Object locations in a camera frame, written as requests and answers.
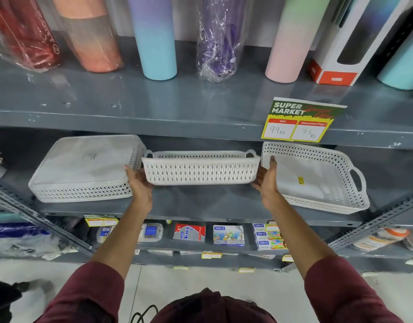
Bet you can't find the red wrapped bottle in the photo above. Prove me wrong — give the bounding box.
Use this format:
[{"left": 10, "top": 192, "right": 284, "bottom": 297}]
[{"left": 0, "top": 0, "right": 62, "bottom": 72}]

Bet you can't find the stack of colourful crayon boxes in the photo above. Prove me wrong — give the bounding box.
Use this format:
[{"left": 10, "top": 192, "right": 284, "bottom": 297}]
[{"left": 252, "top": 223, "right": 288, "bottom": 251}]

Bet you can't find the purple blue gradient bottle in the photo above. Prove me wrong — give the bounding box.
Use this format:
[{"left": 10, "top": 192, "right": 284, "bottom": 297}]
[{"left": 126, "top": 0, "right": 178, "bottom": 81}]

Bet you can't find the white woven plastic basket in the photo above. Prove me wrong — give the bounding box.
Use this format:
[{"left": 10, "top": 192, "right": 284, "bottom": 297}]
[{"left": 141, "top": 149, "right": 261, "bottom": 186}]

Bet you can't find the clear plastic stationery case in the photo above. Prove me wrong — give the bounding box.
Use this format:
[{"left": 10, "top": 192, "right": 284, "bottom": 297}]
[{"left": 137, "top": 223, "right": 164, "bottom": 243}]

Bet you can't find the person's left forearm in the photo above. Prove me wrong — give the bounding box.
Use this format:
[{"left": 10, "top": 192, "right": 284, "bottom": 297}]
[{"left": 91, "top": 195, "right": 154, "bottom": 279}]

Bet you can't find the person's left hand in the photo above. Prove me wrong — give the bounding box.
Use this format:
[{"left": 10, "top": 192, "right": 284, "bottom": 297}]
[{"left": 125, "top": 165, "right": 155, "bottom": 205}]

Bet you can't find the yellow green price tag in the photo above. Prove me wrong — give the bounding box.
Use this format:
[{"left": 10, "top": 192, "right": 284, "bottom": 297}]
[{"left": 261, "top": 97, "right": 348, "bottom": 143}]

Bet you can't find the orange gradient bottle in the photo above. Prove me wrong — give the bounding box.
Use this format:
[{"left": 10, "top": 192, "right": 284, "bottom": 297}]
[{"left": 51, "top": 0, "right": 124, "bottom": 73}]

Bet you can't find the blue wrapped package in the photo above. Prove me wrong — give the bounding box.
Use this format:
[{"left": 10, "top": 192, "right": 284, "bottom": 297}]
[{"left": 0, "top": 223, "right": 64, "bottom": 259}]

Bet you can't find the grey red eraser box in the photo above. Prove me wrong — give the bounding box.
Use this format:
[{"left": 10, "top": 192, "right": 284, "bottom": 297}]
[{"left": 173, "top": 223, "right": 206, "bottom": 242}]

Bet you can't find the small yellow price label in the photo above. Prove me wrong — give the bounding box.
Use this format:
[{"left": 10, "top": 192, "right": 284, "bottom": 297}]
[{"left": 84, "top": 215, "right": 119, "bottom": 228}]

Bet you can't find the black cable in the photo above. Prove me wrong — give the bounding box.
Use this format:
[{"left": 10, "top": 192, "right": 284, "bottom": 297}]
[{"left": 130, "top": 305, "right": 159, "bottom": 323}]

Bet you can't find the upturned white plastic basket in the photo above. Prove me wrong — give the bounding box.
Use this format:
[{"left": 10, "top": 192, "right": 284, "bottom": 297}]
[{"left": 28, "top": 135, "right": 147, "bottom": 203}]

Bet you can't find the blue floral crayon box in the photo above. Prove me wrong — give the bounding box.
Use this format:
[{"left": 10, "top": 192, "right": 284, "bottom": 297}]
[{"left": 213, "top": 225, "right": 245, "bottom": 247}]

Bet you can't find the green pink gradient bottle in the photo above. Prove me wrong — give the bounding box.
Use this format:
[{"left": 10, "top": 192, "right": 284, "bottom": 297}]
[{"left": 264, "top": 0, "right": 333, "bottom": 84}]

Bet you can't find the white orange bottle box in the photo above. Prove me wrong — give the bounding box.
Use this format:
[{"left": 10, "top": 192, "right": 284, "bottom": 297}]
[{"left": 306, "top": 0, "right": 413, "bottom": 87}]

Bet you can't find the person's maroon shirt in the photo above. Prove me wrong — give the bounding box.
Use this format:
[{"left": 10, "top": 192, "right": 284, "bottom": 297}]
[{"left": 35, "top": 256, "right": 405, "bottom": 323}]

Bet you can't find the purple wrapped bottle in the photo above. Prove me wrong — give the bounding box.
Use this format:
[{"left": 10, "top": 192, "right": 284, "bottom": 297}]
[{"left": 196, "top": 0, "right": 248, "bottom": 83}]

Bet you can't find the white plastic basket with sticker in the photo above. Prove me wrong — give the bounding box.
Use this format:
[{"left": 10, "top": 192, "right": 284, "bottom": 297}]
[{"left": 261, "top": 141, "right": 370, "bottom": 215}]

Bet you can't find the person's right forearm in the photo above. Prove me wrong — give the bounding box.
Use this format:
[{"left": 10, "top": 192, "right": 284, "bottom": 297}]
[{"left": 261, "top": 194, "right": 336, "bottom": 283}]

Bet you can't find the teal bottle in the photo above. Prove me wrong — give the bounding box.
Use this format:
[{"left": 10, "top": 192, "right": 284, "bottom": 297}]
[{"left": 377, "top": 28, "right": 413, "bottom": 91}]

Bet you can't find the person's right hand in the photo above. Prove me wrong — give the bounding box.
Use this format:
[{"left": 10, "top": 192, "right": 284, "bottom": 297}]
[{"left": 251, "top": 156, "right": 282, "bottom": 204}]

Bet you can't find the white orange wrapped item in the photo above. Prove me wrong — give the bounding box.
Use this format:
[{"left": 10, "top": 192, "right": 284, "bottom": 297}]
[{"left": 353, "top": 227, "right": 411, "bottom": 251}]

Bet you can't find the grey metal shelf rack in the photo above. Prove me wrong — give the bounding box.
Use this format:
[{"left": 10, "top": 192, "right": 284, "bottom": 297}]
[{"left": 0, "top": 30, "right": 413, "bottom": 276}]

